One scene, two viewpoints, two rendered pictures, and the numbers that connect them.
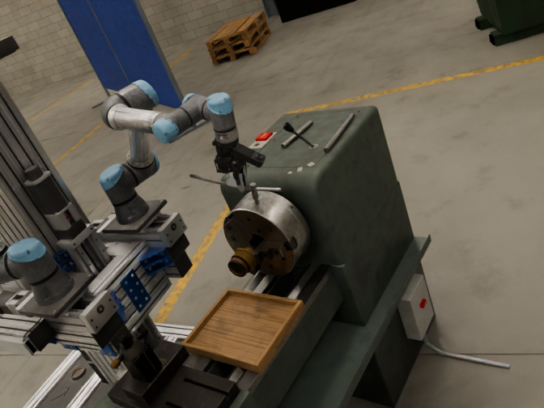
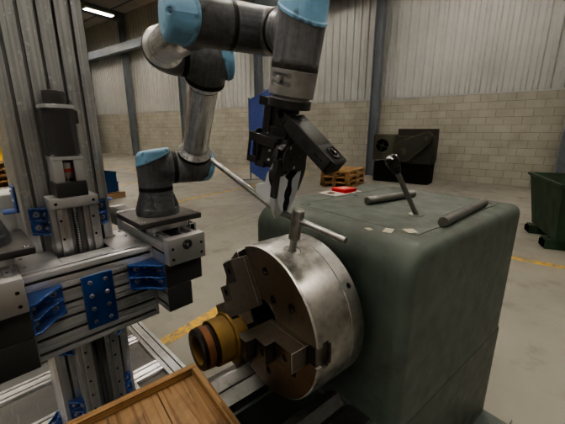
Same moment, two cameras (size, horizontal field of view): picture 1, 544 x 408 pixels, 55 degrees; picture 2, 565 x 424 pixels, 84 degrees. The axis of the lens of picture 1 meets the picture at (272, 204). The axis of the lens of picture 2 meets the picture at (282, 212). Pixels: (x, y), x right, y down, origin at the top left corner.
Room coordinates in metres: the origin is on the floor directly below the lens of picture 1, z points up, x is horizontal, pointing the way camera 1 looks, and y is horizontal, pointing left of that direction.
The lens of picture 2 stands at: (1.10, 0.00, 1.46)
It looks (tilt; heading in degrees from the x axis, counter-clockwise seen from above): 15 degrees down; 7
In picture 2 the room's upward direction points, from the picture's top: straight up
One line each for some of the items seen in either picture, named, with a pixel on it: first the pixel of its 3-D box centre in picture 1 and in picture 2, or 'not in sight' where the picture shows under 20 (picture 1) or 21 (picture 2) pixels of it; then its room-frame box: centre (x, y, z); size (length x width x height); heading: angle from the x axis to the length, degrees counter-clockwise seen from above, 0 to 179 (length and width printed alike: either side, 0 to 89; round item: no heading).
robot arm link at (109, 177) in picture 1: (116, 182); (155, 166); (2.17, 0.58, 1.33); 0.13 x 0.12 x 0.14; 126
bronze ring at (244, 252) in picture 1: (243, 261); (219, 339); (1.59, 0.17, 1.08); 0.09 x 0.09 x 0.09; 46
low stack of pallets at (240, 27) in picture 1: (239, 37); (342, 176); (9.96, -0.63, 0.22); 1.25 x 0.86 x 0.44; 154
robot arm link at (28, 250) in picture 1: (30, 258); not in sight; (1.77, 0.90, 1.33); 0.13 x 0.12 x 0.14; 74
